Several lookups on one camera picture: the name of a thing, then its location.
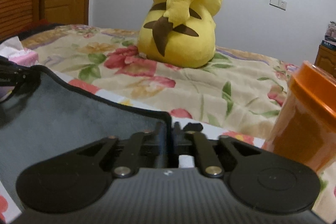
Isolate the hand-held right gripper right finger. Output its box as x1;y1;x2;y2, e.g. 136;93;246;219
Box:
172;121;263;178

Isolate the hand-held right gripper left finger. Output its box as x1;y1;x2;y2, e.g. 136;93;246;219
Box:
76;121;169;178

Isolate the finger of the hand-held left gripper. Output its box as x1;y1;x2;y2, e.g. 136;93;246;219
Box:
0;55;40;109

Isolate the pink tissue pack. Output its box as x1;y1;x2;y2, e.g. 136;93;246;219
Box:
0;37;39;67

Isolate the floral bed blanket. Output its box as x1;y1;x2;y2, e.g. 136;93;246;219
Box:
0;24;336;224

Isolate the yellow plush toy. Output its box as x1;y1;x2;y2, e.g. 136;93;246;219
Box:
138;0;247;69

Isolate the orange lidded container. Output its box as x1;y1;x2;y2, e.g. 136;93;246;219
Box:
265;61;336;173

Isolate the wooden nightstand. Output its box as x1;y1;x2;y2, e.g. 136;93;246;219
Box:
314;45;336;78

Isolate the stack of books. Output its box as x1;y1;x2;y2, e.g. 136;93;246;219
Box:
321;20;336;50

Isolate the white wall switch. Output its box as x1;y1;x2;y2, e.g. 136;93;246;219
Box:
269;0;287;11

